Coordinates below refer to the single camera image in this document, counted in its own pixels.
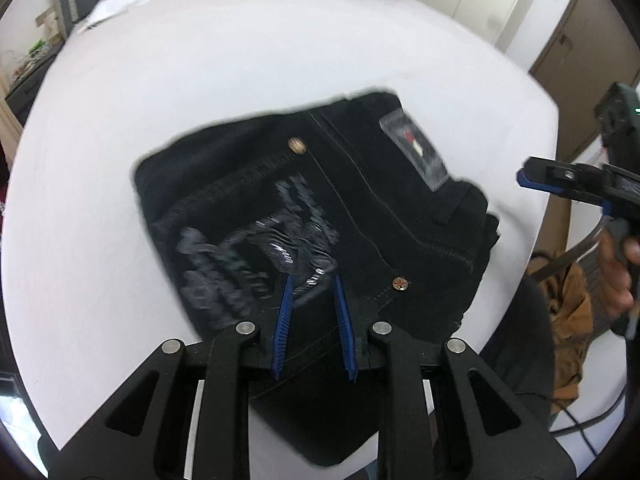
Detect white bed mattress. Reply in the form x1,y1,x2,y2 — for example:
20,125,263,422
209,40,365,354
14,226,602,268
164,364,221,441
1,0,559,479

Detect brown cloth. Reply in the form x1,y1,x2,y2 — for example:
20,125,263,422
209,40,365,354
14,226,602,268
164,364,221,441
525,262,594,418

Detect black denim pants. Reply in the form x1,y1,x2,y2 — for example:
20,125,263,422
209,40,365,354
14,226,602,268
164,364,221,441
134,91,499,467

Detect brown door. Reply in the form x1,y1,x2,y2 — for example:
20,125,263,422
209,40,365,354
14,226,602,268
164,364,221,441
529,0,639,162

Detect grey nightstand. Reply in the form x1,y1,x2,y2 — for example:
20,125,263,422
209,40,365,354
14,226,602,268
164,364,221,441
6,44,62,126

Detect right hand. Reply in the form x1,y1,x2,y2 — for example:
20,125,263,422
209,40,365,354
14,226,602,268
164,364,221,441
597,230,639,320

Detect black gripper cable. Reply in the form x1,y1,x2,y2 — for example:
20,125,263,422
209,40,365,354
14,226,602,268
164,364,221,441
529,216,629,456

